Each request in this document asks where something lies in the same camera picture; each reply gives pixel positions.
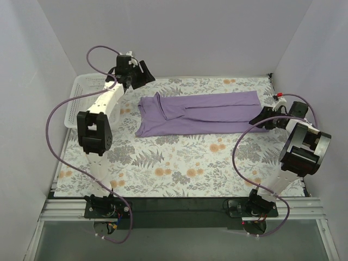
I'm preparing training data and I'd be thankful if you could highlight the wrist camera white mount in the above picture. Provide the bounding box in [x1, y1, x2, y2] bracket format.
[124, 51, 139, 67]
[272, 92, 287, 111]

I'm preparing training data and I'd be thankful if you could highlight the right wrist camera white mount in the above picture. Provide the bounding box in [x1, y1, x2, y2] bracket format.
[272, 92, 287, 111]

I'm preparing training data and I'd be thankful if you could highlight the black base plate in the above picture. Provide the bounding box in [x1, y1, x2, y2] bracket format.
[84, 196, 278, 230]

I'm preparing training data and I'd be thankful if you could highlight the floral table cloth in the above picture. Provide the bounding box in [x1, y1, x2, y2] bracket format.
[54, 77, 307, 198]

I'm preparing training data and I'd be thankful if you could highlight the purple t shirt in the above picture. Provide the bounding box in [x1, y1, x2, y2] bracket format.
[135, 91, 262, 138]

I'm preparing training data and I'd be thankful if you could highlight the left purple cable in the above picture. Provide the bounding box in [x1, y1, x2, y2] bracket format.
[45, 45, 134, 244]

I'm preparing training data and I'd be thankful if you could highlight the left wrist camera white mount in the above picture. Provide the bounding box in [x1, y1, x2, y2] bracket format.
[124, 51, 139, 67]

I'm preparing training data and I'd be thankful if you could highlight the white plastic basket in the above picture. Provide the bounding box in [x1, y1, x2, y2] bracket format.
[64, 73, 125, 129]

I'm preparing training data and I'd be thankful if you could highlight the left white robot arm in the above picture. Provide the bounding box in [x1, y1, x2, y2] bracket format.
[77, 51, 155, 218]

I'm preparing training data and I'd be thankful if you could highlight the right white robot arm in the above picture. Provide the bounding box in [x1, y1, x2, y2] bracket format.
[245, 101, 332, 216]

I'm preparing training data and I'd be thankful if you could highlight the aluminium frame rail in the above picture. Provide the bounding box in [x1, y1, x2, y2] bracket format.
[26, 197, 339, 260]

